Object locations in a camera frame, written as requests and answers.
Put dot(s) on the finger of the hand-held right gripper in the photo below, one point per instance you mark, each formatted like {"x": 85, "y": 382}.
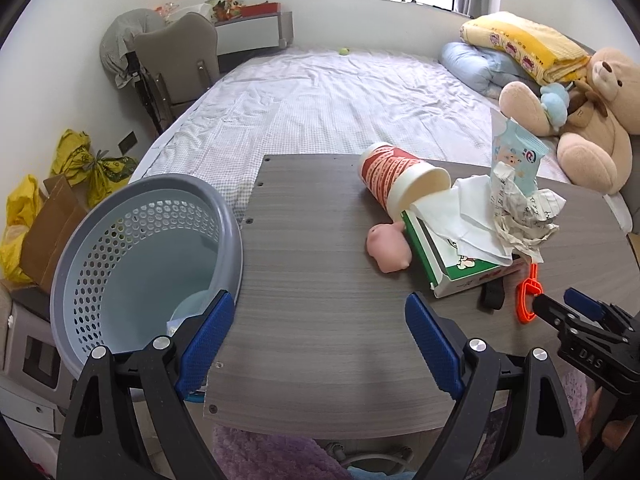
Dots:
{"x": 585, "y": 302}
{"x": 552, "y": 311}

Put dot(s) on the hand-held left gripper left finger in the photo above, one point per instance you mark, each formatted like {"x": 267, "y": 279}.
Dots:
{"x": 207, "y": 342}

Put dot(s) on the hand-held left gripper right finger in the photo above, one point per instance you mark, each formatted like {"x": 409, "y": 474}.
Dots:
{"x": 432, "y": 345}

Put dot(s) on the white and green medicine box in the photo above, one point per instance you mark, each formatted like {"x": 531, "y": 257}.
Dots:
{"x": 450, "y": 275}

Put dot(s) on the printed paper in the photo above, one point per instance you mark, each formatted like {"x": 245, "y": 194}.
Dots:
{"x": 525, "y": 210}

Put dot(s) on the grey perforated plastic basket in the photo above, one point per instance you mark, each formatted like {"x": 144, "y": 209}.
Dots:
{"x": 125, "y": 260}

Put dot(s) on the white tissue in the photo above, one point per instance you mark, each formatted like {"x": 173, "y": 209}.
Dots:
{"x": 450, "y": 215}

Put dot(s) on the light blue snack packet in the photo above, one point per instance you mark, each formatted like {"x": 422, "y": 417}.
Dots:
{"x": 520, "y": 155}

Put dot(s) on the red and white paper cup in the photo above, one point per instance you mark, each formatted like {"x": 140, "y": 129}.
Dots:
{"x": 390, "y": 170}

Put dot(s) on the pale blue plastic bowl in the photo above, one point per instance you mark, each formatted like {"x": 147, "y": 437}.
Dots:
{"x": 192, "y": 310}

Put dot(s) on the orange plastic clip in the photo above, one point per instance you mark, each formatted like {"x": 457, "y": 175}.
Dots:
{"x": 533, "y": 272}

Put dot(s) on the pink pig toy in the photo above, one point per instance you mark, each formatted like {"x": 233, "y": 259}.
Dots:
{"x": 387, "y": 250}

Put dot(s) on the purple fluffy rug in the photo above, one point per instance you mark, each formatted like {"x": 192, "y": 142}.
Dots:
{"x": 260, "y": 452}

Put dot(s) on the beige teddy bear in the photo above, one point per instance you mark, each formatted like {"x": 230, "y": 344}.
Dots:
{"x": 595, "y": 155}

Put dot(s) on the white cabinet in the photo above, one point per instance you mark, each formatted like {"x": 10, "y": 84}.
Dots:
{"x": 30, "y": 360}

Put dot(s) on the yellow bag with green print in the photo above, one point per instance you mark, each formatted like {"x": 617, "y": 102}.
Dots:
{"x": 112, "y": 177}

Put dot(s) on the brown cardboard box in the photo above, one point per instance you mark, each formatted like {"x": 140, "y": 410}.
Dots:
{"x": 50, "y": 230}

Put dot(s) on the small blue plush toy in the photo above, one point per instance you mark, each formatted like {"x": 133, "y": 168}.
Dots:
{"x": 555, "y": 107}

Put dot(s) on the yellow plastic bag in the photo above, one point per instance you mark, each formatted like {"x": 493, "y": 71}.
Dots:
{"x": 70, "y": 155}
{"x": 17, "y": 225}

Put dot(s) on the blue pillow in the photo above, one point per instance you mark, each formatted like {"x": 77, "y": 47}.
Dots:
{"x": 470, "y": 62}

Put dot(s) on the bed with checked sheet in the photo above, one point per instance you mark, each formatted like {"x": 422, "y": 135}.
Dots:
{"x": 325, "y": 100}

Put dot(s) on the folded yellow blanket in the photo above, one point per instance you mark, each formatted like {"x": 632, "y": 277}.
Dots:
{"x": 525, "y": 40}

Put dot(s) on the grey upholstered chair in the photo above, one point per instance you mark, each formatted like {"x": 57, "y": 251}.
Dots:
{"x": 175, "y": 55}

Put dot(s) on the grey clothes on chair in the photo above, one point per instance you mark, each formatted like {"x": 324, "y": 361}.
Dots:
{"x": 117, "y": 40}

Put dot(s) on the colourful toy box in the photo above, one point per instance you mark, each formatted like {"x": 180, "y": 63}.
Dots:
{"x": 225, "y": 7}

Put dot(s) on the orange trinkets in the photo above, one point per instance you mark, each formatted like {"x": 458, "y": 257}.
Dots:
{"x": 167, "y": 8}

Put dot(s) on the red box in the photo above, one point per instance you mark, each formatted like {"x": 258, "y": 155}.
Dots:
{"x": 260, "y": 8}

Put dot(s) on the dark wall socket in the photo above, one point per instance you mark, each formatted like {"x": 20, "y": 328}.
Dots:
{"x": 128, "y": 142}

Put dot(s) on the grey wall desk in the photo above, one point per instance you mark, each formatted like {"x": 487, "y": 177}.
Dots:
{"x": 250, "y": 27}

